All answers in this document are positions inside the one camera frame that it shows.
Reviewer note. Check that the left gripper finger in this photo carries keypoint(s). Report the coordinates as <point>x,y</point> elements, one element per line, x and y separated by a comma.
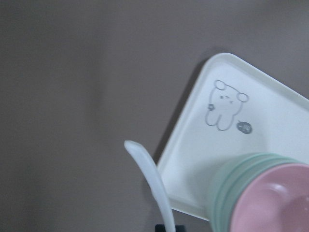
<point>161,228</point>

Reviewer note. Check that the small pink bowl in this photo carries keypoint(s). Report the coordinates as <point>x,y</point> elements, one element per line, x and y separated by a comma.
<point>276,201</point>

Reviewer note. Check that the green stacked bowls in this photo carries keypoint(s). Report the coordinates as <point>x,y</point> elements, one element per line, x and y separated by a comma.
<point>230,181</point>

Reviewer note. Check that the white ceramic spoon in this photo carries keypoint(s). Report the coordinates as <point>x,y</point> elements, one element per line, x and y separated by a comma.
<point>148,168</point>

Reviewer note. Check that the cream rabbit tray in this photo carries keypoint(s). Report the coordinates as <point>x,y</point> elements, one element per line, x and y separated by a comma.
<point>233,109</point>

